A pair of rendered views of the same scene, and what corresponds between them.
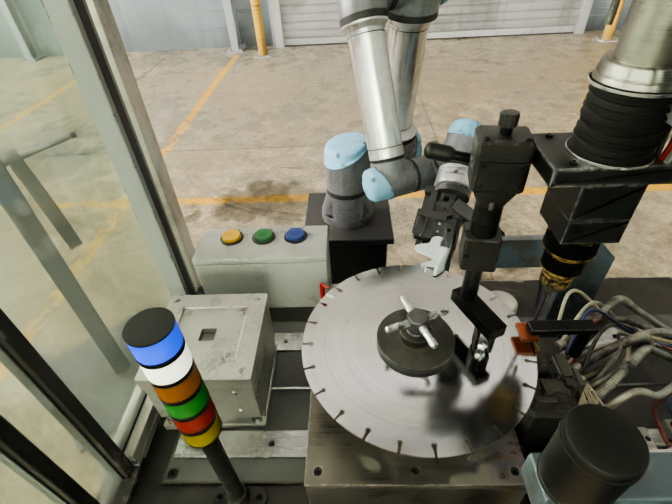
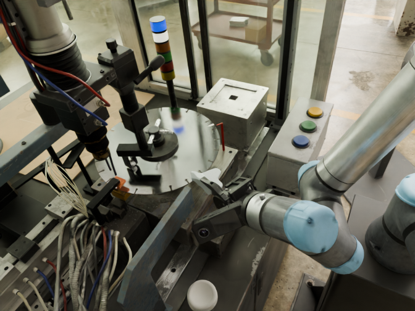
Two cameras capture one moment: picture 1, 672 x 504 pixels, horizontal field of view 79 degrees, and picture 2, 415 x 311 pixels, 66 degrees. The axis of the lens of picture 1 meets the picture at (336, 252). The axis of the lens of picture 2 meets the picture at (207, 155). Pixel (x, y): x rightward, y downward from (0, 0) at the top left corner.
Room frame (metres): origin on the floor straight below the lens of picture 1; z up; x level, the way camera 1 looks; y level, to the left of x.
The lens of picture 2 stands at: (0.80, -0.59, 1.51)
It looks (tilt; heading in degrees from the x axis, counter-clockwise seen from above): 45 degrees down; 120
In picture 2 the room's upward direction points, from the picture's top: 7 degrees counter-clockwise
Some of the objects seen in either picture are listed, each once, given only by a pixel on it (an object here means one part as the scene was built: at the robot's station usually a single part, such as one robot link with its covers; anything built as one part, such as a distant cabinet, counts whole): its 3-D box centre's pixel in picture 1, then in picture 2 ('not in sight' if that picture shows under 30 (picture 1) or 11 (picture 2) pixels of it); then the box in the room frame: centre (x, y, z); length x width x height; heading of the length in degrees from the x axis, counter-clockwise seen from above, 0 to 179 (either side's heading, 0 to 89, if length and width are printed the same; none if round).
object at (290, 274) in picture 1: (268, 267); (299, 144); (0.69, 0.16, 0.82); 0.28 x 0.11 x 0.15; 87
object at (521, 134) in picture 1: (490, 198); (125, 89); (0.39, -0.18, 1.17); 0.06 x 0.05 x 0.20; 78
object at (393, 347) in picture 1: (415, 335); (156, 141); (0.37, -0.11, 0.96); 0.11 x 0.11 x 0.03
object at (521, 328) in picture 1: (551, 340); (109, 199); (0.36, -0.30, 0.95); 0.10 x 0.03 x 0.07; 87
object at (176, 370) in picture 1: (165, 357); (160, 34); (0.24, 0.17, 1.11); 0.05 x 0.04 x 0.03; 177
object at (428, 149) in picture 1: (460, 161); (142, 67); (0.42, -0.15, 1.21); 0.08 x 0.06 x 0.03; 87
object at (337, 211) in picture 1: (347, 199); (404, 234); (0.99, -0.04, 0.80); 0.15 x 0.15 x 0.10
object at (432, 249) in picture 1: (430, 252); (209, 176); (0.55, -0.17, 0.96); 0.09 x 0.06 x 0.03; 155
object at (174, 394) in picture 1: (175, 376); (162, 45); (0.24, 0.17, 1.08); 0.05 x 0.04 x 0.03; 177
